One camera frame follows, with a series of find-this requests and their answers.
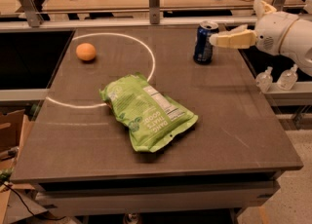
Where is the black cable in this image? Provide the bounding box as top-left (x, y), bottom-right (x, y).
top-left (0, 182), bottom-right (66, 221)

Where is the cardboard box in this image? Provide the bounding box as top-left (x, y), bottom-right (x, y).
top-left (0, 110), bottom-right (33, 169)

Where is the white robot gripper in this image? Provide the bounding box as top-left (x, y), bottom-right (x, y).
top-left (209, 0), bottom-right (297, 56)

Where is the clear sanitizer bottle right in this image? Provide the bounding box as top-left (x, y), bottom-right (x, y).
top-left (277, 64), bottom-right (297, 91)

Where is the clear sanitizer bottle left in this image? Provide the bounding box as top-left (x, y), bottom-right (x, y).
top-left (255, 66), bottom-right (273, 93)

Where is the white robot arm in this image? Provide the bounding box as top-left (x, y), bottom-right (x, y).
top-left (209, 0), bottom-right (312, 76)

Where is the blue pepsi can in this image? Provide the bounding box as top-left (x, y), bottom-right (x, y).
top-left (193, 20), bottom-right (218, 64)

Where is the orange fruit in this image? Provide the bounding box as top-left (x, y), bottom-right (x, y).
top-left (76, 43), bottom-right (97, 61)

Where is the left metal divider bracket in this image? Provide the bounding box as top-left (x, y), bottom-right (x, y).
top-left (19, 0), bottom-right (43, 27)

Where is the middle metal divider bracket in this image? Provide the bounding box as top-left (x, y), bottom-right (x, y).
top-left (149, 0), bottom-right (160, 24)

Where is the green rice chip bag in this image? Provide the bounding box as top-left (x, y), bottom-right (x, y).
top-left (100, 73), bottom-right (198, 153)

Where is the clear sanitizer bottle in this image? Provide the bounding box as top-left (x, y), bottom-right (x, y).
top-left (277, 64), bottom-right (297, 91)
top-left (255, 66), bottom-right (273, 93)

